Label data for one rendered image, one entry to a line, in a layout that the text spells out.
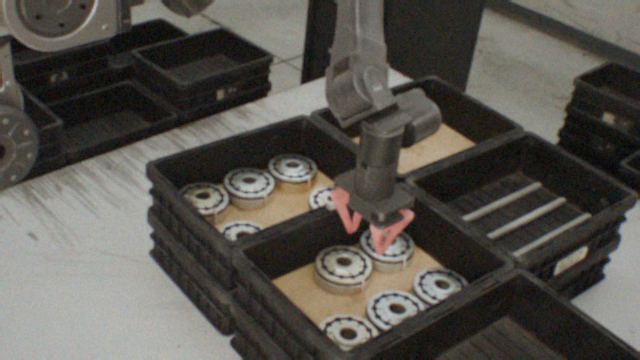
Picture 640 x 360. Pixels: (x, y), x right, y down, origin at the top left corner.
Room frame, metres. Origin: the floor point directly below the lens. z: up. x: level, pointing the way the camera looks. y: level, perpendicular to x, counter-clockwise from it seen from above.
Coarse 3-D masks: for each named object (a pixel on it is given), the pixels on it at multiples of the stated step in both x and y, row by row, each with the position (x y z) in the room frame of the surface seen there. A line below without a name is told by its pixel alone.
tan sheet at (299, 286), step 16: (416, 256) 1.18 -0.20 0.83; (304, 272) 1.10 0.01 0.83; (400, 272) 1.13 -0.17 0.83; (416, 272) 1.13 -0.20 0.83; (288, 288) 1.05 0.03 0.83; (304, 288) 1.05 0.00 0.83; (320, 288) 1.06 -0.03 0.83; (368, 288) 1.07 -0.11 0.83; (384, 288) 1.08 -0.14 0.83; (400, 288) 1.08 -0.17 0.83; (304, 304) 1.01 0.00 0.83; (320, 304) 1.02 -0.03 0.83; (336, 304) 1.02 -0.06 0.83; (352, 304) 1.03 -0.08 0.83; (320, 320) 0.98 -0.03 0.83
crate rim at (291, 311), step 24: (408, 192) 1.25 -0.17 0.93; (312, 216) 1.13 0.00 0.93; (264, 240) 1.05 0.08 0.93; (480, 240) 1.12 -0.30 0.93; (240, 264) 0.99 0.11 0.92; (504, 264) 1.07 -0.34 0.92; (264, 288) 0.94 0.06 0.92; (288, 312) 0.89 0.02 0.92; (432, 312) 0.92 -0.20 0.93; (312, 336) 0.85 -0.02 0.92; (384, 336) 0.86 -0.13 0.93
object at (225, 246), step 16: (256, 128) 1.41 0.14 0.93; (272, 128) 1.43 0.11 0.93; (320, 128) 1.45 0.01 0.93; (208, 144) 1.33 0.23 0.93; (160, 160) 1.25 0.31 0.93; (160, 176) 1.20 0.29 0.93; (176, 192) 1.16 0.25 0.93; (192, 208) 1.11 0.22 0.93; (320, 208) 1.16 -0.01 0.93; (208, 224) 1.07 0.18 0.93; (288, 224) 1.10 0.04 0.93; (224, 240) 1.04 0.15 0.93; (240, 240) 1.04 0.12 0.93
